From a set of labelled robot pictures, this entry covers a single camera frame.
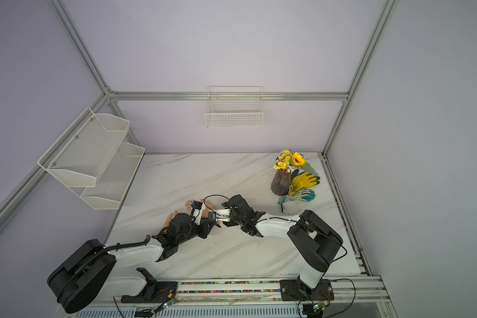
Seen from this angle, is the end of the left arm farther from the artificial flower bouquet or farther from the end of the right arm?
the artificial flower bouquet

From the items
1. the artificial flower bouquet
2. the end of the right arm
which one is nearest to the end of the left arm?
the end of the right arm

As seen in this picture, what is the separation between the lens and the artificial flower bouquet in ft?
2.75
